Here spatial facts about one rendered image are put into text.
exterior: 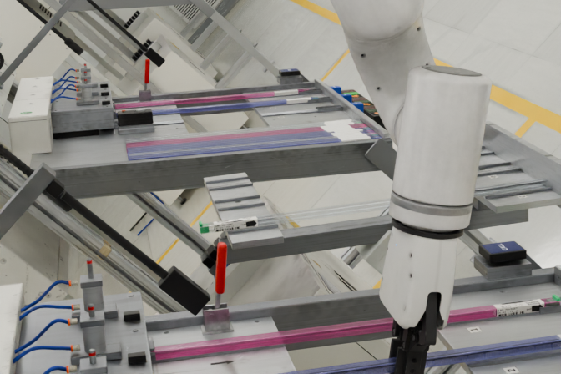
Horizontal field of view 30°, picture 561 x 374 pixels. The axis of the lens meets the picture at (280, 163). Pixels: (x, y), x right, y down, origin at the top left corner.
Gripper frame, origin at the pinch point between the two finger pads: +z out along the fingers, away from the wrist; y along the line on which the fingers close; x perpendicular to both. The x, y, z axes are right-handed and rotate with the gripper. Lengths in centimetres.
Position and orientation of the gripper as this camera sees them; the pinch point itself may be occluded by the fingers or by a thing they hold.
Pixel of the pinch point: (406, 361)
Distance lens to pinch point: 115.2
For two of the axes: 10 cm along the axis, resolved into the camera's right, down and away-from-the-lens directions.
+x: 9.8, 0.7, 2.0
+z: -1.1, 9.7, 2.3
